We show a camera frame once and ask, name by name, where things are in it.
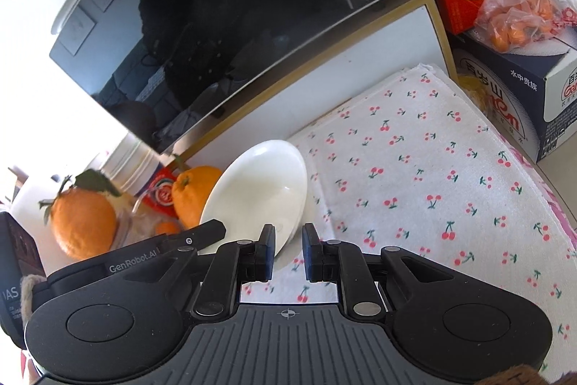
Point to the large orange with leaves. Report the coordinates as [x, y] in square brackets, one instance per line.
[81, 227]

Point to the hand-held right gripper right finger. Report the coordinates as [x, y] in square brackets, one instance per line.
[309, 252]

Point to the red printed packet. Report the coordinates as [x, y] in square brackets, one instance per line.
[162, 193]

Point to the stack of white paper bowls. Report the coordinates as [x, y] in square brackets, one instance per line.
[130, 168]

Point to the clear bag of small oranges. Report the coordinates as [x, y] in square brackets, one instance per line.
[518, 28]

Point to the cherry print tablecloth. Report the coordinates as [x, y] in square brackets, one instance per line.
[405, 186]

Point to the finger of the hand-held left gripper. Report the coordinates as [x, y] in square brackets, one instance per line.
[203, 234]

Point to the person's right forearm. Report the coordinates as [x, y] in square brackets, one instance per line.
[532, 380]

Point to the glass jar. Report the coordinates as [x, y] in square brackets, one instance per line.
[135, 222]

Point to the small tangerine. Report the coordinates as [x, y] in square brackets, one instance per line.
[167, 227]

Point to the pink floral table cover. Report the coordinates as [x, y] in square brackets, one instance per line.
[559, 213]

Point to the wide cream bowl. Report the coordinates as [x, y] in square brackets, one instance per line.
[261, 186]

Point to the black microwave oven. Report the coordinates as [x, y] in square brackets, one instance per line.
[225, 28]

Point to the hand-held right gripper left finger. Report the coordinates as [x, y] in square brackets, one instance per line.
[269, 252]

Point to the dark blue bottle carton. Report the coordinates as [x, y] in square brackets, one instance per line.
[518, 96]

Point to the orange with stem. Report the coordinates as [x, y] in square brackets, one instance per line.
[194, 195]

